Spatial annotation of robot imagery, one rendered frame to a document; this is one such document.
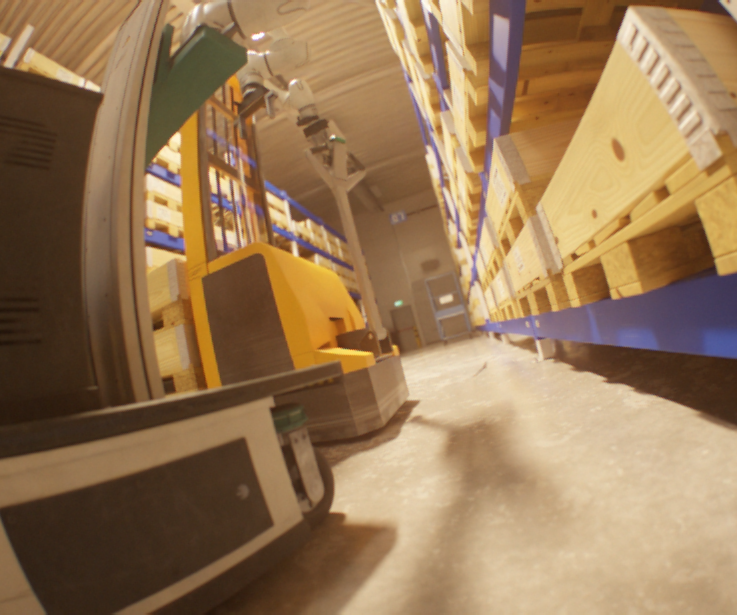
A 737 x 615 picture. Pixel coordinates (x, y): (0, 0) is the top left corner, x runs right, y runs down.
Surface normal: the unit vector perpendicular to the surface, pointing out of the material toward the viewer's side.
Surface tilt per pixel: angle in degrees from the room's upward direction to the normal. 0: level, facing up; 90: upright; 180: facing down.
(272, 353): 90
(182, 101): 180
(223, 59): 180
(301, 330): 90
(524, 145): 90
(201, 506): 90
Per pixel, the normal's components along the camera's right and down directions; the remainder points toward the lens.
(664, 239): -0.28, -0.06
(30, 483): 0.84, -0.29
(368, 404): 0.46, -0.24
